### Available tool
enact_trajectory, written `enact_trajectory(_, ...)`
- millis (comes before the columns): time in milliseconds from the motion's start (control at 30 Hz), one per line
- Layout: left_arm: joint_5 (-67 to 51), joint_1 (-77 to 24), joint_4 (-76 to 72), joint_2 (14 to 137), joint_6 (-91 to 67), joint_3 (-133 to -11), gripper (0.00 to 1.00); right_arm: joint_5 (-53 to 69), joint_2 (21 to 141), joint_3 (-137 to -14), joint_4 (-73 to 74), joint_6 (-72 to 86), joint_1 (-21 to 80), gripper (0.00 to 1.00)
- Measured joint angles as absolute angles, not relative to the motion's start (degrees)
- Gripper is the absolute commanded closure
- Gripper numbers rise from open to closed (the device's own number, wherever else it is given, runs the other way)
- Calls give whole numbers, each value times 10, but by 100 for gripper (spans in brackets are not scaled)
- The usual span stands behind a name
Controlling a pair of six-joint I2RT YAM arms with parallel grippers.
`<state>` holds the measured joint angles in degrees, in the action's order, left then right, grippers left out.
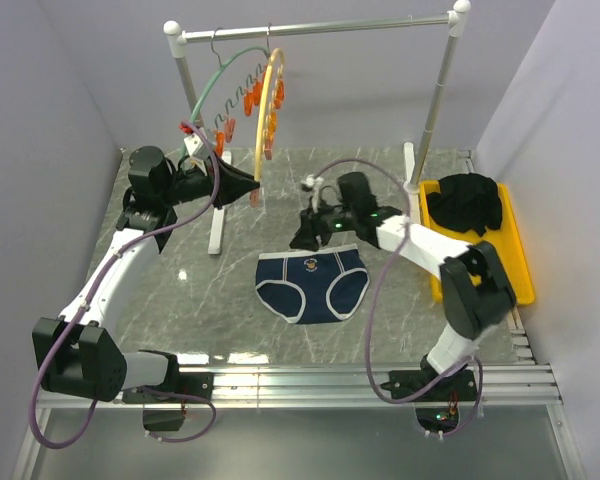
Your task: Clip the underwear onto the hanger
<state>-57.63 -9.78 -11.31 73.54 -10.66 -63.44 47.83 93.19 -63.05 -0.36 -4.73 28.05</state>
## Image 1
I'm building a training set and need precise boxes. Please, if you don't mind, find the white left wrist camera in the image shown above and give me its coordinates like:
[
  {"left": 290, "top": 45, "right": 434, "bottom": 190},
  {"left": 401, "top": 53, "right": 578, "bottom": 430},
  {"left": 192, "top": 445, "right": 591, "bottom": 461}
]
[{"left": 179, "top": 120, "right": 210, "bottom": 162}]

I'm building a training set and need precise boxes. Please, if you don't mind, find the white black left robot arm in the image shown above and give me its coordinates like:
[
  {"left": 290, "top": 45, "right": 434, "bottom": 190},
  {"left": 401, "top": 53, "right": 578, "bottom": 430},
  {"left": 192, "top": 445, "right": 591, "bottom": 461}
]
[{"left": 32, "top": 146, "right": 260, "bottom": 402}]

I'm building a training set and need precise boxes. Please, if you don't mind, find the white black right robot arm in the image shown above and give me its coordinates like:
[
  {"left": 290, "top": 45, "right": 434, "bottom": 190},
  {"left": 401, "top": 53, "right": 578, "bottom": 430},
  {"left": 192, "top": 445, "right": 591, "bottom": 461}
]
[{"left": 290, "top": 172, "right": 517, "bottom": 400}]

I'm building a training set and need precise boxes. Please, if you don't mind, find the pink end clothespin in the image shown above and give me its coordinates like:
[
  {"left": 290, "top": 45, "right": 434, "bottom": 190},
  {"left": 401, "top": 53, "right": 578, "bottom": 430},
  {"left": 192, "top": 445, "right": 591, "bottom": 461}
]
[{"left": 249, "top": 189, "right": 261, "bottom": 208}]

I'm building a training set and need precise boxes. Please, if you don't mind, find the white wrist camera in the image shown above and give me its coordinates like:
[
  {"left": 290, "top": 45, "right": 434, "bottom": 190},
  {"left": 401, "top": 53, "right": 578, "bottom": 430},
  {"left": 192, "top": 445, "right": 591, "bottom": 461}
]
[
  {"left": 301, "top": 174, "right": 324, "bottom": 213},
  {"left": 179, "top": 120, "right": 210, "bottom": 162}
]

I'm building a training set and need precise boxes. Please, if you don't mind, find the yellow clip hanger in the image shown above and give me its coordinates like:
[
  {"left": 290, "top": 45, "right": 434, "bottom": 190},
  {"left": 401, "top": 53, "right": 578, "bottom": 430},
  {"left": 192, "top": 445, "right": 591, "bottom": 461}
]
[{"left": 254, "top": 48, "right": 285, "bottom": 182}]

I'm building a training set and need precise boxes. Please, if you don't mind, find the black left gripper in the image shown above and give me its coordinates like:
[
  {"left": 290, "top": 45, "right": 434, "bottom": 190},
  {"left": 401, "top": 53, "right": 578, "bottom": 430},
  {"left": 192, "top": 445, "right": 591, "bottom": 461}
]
[{"left": 161, "top": 150, "right": 260, "bottom": 210}]

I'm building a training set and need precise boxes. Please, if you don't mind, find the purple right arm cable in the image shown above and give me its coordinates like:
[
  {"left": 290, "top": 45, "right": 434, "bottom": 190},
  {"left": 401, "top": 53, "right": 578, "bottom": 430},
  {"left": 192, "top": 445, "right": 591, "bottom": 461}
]
[{"left": 309, "top": 158, "right": 484, "bottom": 439}]

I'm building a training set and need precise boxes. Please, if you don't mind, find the green clip hanger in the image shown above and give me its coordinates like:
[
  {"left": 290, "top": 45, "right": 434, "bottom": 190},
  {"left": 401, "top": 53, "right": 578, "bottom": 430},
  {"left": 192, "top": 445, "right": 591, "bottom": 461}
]
[{"left": 189, "top": 27, "right": 271, "bottom": 155}]

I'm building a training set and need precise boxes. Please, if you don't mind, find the yellow plastic tray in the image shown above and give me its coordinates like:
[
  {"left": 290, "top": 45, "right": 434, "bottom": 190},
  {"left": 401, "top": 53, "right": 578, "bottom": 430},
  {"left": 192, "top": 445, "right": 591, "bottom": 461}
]
[{"left": 419, "top": 180, "right": 535, "bottom": 306}]

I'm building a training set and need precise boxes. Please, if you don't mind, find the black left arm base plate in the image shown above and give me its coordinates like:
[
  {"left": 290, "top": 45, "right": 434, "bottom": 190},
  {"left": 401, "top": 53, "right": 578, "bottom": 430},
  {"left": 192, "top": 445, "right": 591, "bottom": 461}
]
[{"left": 122, "top": 372, "right": 217, "bottom": 437}]

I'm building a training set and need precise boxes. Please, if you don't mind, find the aluminium rail frame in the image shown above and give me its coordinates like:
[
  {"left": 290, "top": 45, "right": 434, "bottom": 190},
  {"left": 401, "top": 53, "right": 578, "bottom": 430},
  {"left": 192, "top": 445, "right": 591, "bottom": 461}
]
[{"left": 13, "top": 364, "right": 585, "bottom": 479}]

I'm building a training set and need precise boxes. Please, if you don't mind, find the black garment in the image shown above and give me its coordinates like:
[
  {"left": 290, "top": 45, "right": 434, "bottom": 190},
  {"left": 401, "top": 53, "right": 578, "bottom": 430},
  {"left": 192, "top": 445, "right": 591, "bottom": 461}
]
[{"left": 426, "top": 173, "right": 503, "bottom": 237}]

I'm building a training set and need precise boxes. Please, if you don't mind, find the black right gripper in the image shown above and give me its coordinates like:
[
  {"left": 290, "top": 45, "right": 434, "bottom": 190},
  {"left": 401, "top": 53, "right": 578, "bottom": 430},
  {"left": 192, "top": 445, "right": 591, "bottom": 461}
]
[{"left": 289, "top": 196, "right": 357, "bottom": 253}]

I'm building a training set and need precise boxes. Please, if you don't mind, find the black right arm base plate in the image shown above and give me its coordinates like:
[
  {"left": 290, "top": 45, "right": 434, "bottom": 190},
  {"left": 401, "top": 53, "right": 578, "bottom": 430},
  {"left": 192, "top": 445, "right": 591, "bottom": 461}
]
[{"left": 380, "top": 369, "right": 478, "bottom": 402}]

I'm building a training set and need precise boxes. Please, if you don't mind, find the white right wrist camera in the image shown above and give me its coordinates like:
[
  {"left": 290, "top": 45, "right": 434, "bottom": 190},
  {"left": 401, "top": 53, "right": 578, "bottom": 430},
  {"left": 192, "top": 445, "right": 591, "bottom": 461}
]
[{"left": 301, "top": 174, "right": 324, "bottom": 213}]

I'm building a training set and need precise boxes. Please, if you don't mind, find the navy blue underwear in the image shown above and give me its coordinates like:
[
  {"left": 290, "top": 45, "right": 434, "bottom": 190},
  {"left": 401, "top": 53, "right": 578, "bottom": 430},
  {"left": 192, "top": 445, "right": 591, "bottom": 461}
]
[{"left": 255, "top": 244, "right": 370, "bottom": 325}]

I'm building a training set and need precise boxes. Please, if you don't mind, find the metal clothes rack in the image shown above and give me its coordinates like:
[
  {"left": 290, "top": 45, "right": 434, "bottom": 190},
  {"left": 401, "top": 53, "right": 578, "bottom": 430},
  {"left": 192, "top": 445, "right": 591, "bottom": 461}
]
[{"left": 162, "top": 0, "right": 473, "bottom": 257}]

